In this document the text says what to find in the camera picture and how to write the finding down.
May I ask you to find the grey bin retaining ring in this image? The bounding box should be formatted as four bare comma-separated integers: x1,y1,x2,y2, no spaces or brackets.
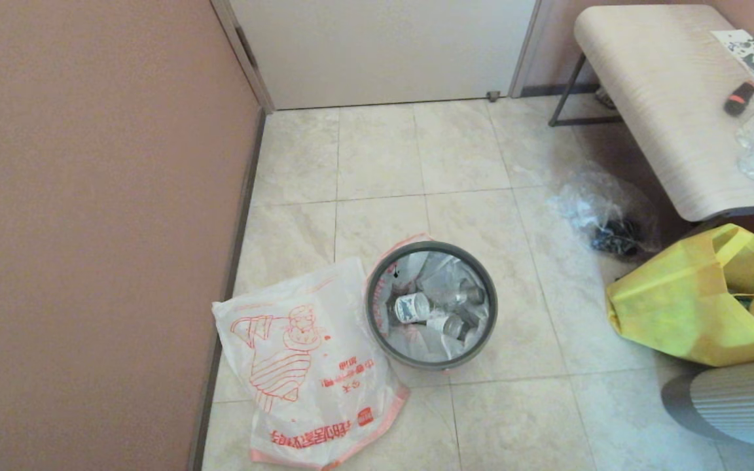
365,241,499,371

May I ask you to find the bottle-filled white orange trash bag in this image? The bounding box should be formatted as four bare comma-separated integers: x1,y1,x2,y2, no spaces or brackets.
365,232,490,364

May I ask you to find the fresh white red-printed bag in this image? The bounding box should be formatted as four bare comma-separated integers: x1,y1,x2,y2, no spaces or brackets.
212,257,410,470

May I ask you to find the clear crumpled plastic bag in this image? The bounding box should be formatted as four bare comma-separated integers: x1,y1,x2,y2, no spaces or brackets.
547,171,660,262

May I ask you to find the yellow fabric tote bag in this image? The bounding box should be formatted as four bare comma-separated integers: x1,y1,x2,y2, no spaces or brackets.
605,223,754,367

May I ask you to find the crushed clear plastic bottle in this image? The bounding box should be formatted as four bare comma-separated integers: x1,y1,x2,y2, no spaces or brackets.
426,313,473,341

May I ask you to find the white door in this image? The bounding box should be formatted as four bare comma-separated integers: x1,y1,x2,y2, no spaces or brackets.
228,0,539,111

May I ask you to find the black metal table leg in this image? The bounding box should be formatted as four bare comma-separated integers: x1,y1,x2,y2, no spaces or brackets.
548,52,623,127

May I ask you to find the light wood table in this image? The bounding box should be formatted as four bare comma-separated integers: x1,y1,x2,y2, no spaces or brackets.
574,5,754,222

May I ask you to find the black orange marker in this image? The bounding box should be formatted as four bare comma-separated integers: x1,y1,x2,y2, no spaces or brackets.
725,81,754,118

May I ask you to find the grey ribbed round object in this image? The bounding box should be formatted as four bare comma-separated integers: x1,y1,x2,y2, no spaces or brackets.
662,355,754,449

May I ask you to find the black white printed booklet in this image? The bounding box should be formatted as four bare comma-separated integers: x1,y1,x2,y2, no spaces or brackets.
711,29,754,82

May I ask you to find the grey door frame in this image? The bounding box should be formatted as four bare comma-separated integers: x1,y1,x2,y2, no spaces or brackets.
211,0,276,114

